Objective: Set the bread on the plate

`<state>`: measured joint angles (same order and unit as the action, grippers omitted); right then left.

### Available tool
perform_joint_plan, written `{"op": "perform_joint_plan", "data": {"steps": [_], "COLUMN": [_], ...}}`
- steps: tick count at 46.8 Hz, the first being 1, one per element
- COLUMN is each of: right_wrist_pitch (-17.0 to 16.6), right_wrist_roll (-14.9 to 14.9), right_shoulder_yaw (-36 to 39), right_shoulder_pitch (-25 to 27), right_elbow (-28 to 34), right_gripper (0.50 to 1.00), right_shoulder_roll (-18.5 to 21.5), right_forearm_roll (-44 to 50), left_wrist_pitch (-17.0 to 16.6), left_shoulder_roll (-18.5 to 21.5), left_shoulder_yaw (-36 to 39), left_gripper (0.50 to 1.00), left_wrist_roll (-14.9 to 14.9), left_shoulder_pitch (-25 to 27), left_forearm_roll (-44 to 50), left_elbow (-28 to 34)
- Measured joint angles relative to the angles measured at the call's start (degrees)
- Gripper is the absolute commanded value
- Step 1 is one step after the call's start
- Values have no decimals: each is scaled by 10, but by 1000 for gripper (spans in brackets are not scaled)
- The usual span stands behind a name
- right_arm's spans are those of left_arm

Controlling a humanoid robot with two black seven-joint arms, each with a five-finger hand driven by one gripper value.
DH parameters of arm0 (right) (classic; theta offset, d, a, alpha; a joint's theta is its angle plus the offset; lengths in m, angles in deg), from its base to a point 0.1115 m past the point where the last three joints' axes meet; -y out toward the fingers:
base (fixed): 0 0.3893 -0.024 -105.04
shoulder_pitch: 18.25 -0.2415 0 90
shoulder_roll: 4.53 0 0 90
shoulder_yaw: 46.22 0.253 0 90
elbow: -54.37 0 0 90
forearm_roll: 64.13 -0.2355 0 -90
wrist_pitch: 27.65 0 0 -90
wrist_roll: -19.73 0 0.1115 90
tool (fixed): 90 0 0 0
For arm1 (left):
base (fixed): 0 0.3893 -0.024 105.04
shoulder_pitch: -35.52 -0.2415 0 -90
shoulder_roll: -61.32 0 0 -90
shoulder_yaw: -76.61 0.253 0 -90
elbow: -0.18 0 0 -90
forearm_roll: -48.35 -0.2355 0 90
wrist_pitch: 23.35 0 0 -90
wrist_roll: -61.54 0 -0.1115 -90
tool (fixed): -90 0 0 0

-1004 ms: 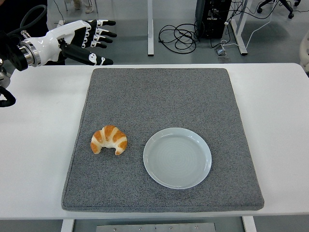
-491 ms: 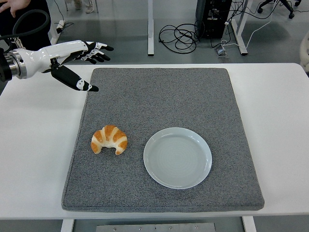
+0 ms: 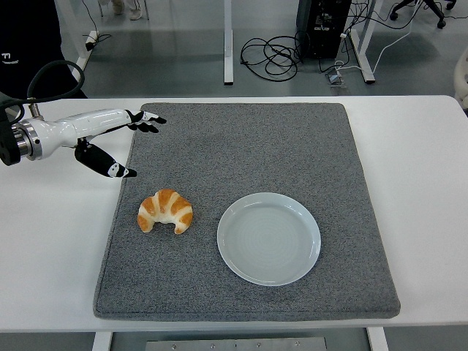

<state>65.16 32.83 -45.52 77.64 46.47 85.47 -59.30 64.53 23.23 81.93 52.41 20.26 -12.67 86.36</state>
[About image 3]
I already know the white desk leg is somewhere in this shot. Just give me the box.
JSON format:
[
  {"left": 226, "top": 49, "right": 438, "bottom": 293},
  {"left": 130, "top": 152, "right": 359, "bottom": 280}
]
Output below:
[
  {"left": 222, "top": 0, "right": 234, "bottom": 87},
  {"left": 349, "top": 0, "right": 377, "bottom": 85},
  {"left": 54, "top": 0, "right": 92, "bottom": 83}
]

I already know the white curved frame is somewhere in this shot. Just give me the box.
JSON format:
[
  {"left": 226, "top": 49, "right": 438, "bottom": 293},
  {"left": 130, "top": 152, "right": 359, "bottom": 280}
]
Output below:
[{"left": 453, "top": 47, "right": 468, "bottom": 109}]

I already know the metal floor socket box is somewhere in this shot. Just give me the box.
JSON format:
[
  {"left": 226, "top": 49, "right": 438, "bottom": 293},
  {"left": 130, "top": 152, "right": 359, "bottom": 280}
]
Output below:
[{"left": 324, "top": 71, "right": 347, "bottom": 88}]

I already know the white table leg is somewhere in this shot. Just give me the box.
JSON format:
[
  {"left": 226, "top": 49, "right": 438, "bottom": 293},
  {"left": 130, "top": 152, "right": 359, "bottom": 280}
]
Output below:
[
  {"left": 91, "top": 331, "right": 113, "bottom": 351},
  {"left": 366, "top": 327, "right": 389, "bottom": 351}
]

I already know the black office chair base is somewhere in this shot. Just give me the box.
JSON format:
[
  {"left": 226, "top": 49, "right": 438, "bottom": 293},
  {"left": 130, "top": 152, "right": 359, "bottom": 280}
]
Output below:
[{"left": 388, "top": 0, "right": 458, "bottom": 29}]

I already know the person in light trousers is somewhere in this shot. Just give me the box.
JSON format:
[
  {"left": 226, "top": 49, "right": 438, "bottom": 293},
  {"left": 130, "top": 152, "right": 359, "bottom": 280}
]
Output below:
[{"left": 111, "top": 0, "right": 143, "bottom": 21}]

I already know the black computer tower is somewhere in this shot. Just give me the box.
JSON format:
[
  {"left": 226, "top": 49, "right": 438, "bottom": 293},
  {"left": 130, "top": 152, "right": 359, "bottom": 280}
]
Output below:
[{"left": 295, "top": 0, "right": 352, "bottom": 60}]

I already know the pale grey round plate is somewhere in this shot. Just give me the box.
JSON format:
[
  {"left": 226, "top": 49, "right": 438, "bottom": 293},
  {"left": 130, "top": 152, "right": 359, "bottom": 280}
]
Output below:
[{"left": 216, "top": 192, "right": 322, "bottom": 287}]

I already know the grey metal plate with screws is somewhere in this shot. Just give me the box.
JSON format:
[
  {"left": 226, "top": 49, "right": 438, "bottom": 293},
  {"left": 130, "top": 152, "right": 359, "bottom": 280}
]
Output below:
[{"left": 145, "top": 336, "right": 328, "bottom": 351}]

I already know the white cable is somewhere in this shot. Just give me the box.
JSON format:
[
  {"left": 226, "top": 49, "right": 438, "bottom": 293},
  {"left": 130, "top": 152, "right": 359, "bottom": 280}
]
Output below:
[{"left": 333, "top": 0, "right": 420, "bottom": 72}]

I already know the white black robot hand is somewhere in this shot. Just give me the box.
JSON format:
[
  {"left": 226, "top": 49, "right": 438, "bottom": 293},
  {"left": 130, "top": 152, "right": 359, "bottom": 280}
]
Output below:
[{"left": 31, "top": 108, "right": 167, "bottom": 179}]

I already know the grey fabric mat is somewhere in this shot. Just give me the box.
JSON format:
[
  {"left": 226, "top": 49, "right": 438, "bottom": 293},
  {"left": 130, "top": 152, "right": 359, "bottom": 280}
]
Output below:
[{"left": 91, "top": 102, "right": 401, "bottom": 322}]

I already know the coiled black floor cable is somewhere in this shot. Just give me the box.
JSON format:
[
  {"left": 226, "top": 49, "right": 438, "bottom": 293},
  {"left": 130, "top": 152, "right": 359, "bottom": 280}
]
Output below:
[{"left": 240, "top": 31, "right": 306, "bottom": 81}]

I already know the person in black clothing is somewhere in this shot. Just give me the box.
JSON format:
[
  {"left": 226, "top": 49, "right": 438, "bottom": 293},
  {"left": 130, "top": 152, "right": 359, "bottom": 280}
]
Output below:
[{"left": 0, "top": 0, "right": 88, "bottom": 99}]

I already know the golden croissant bread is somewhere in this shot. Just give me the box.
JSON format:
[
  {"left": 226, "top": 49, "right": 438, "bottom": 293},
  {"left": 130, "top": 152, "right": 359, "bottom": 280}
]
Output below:
[{"left": 137, "top": 189, "right": 194, "bottom": 235}]

